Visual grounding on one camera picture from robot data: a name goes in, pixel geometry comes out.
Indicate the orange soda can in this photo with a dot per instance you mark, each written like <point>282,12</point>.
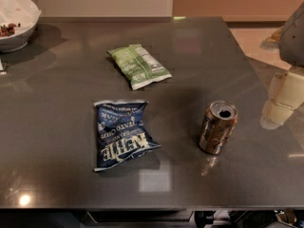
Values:
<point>218,123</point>

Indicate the white bowl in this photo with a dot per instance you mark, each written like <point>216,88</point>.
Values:
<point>24,14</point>

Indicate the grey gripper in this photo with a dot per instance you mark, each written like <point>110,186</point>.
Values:
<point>294,43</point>

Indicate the blue kettle chip bag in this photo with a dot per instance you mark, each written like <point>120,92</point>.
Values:
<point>121,133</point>

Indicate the green jalapeno chip bag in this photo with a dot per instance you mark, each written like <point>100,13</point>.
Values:
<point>138,65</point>

